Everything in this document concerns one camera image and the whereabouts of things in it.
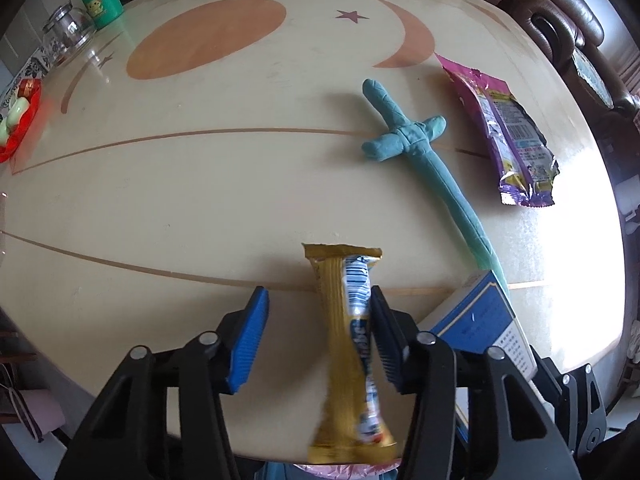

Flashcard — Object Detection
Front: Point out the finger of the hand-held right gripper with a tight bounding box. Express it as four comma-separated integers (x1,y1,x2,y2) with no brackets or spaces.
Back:
530,346,609,461

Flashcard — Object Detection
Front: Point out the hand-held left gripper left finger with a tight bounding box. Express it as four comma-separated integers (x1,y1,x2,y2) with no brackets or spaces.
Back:
54,285,271,480

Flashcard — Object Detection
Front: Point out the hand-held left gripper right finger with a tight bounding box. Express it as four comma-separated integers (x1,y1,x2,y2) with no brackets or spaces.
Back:
368,285,584,480

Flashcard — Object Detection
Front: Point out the gold snack wrapper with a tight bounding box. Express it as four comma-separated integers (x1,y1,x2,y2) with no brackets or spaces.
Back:
301,242,401,466

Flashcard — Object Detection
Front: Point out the blue and white box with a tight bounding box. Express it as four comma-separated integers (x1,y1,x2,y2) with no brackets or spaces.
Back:
429,269,540,381

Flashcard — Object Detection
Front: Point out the pink lined trash bin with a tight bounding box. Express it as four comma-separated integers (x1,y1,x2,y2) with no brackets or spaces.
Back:
295,457,403,480

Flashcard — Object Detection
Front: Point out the cream coffee table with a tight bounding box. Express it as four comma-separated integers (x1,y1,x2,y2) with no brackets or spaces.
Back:
0,0,626,466

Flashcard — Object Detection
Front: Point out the teal plush sword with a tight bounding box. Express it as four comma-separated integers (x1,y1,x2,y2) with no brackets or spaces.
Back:
361,78,512,301

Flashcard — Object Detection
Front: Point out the pale pink object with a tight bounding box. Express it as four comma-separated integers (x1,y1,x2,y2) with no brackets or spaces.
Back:
12,390,68,443

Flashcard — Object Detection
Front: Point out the purple snack bag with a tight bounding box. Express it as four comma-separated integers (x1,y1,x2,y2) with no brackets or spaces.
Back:
436,54,560,208

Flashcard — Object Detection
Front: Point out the red plastic tray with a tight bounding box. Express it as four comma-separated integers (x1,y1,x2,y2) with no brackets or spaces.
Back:
0,77,43,163

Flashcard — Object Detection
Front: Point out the blue armchair seat cover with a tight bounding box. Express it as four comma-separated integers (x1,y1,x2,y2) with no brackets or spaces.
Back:
572,49,616,108

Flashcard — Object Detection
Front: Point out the floral bed cover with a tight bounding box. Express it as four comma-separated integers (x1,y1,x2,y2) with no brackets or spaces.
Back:
0,42,61,106

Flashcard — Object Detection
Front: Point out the glass pitcher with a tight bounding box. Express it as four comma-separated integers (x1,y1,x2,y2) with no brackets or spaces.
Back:
41,4,98,66

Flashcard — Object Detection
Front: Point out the brown leather armchair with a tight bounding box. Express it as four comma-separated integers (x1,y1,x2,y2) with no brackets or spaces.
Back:
487,0,640,121

